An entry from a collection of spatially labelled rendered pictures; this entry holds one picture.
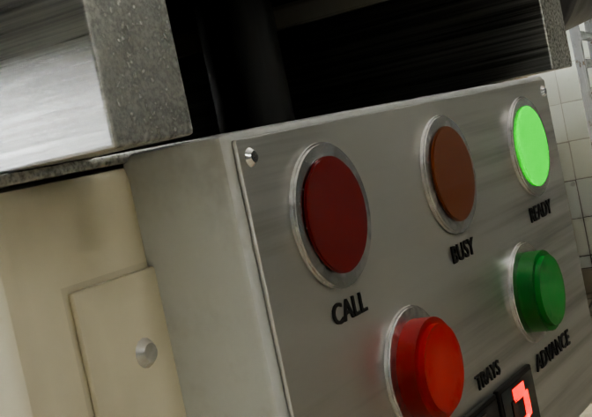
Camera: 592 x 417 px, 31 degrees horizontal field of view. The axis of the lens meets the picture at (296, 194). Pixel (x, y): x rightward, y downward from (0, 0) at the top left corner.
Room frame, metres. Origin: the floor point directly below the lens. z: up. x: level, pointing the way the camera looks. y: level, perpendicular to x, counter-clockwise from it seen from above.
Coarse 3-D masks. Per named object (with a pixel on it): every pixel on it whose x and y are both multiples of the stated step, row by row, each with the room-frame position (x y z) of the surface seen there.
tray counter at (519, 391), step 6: (522, 384) 0.38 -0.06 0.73; (516, 390) 0.37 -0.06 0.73; (522, 390) 0.38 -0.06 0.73; (516, 396) 0.37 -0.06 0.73; (522, 396) 0.37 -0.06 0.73; (528, 396) 0.38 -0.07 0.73; (516, 402) 0.37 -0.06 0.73; (528, 402) 0.38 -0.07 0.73; (516, 408) 0.37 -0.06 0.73; (528, 408) 0.38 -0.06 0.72; (516, 414) 0.37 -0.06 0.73; (528, 414) 0.38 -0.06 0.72
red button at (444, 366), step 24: (408, 336) 0.31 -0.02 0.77; (432, 336) 0.31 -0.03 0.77; (408, 360) 0.30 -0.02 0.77; (432, 360) 0.31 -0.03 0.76; (456, 360) 0.32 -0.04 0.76; (408, 384) 0.30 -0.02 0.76; (432, 384) 0.30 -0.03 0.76; (456, 384) 0.32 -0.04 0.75; (408, 408) 0.31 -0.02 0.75; (432, 408) 0.31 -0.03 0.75
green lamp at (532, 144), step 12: (528, 108) 0.43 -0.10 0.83; (528, 120) 0.42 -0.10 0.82; (540, 120) 0.44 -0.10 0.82; (516, 132) 0.41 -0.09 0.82; (528, 132) 0.42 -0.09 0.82; (540, 132) 0.43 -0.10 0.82; (528, 144) 0.42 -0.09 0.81; (540, 144) 0.43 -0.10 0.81; (528, 156) 0.42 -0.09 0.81; (540, 156) 0.43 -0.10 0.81; (528, 168) 0.42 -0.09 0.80; (540, 168) 0.43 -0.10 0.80; (540, 180) 0.42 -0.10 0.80
